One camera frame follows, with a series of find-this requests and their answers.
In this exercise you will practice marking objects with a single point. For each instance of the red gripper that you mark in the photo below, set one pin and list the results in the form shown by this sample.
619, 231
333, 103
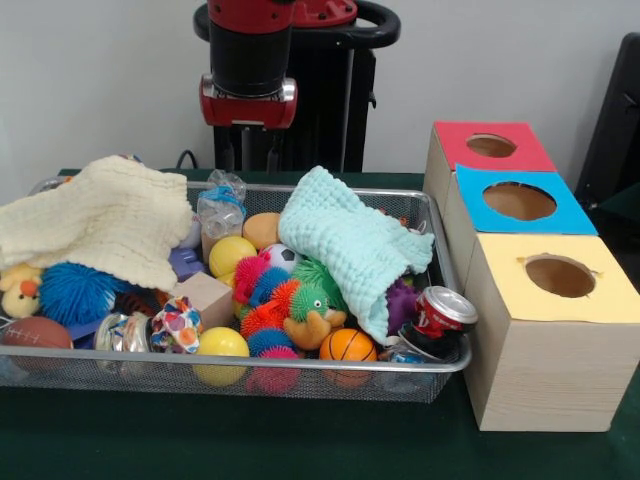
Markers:
250, 112

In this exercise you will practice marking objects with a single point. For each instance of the crushed clear plastic bottle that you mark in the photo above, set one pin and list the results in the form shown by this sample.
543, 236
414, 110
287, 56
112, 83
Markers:
220, 215

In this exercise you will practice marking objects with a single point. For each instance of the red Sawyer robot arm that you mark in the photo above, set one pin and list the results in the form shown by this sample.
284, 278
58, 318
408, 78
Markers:
250, 60

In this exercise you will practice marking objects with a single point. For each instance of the clear mesh bin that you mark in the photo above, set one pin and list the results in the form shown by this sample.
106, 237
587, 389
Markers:
150, 380

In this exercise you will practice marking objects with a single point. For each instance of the wooden three-hole box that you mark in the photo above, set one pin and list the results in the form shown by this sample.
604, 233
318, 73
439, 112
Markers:
550, 370

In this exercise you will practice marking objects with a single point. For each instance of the yellow ball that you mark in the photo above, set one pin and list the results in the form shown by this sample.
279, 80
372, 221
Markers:
231, 255
222, 342

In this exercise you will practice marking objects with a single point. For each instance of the mint waffle cloth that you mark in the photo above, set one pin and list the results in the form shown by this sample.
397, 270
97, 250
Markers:
350, 240

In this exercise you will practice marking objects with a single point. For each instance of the plain wooden cube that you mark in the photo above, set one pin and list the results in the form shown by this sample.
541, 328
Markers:
205, 300

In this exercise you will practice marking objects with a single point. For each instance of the cream waffle cloth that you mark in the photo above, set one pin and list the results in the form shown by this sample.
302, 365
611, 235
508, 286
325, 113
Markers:
100, 220

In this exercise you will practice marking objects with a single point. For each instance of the small orange basketball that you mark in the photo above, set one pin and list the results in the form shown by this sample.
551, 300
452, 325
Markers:
347, 345

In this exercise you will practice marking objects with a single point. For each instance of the blue spiky ball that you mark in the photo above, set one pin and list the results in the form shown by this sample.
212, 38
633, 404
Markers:
75, 295

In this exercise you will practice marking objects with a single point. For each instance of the crushed red soda can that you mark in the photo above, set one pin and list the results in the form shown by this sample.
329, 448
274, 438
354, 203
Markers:
440, 315

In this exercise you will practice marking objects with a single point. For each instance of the yellow plush duck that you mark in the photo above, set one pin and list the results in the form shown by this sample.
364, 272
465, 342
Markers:
20, 297

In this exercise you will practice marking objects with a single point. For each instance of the small brown football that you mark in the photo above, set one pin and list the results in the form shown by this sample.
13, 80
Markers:
35, 332

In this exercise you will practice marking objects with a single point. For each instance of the dark green table cloth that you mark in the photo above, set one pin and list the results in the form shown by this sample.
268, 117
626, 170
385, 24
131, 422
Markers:
626, 201
300, 440

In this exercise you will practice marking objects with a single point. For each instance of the black upright panel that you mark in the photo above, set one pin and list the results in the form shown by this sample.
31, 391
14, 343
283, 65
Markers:
620, 125

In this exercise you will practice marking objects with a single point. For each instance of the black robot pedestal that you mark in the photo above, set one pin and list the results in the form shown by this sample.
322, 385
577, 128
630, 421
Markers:
325, 100

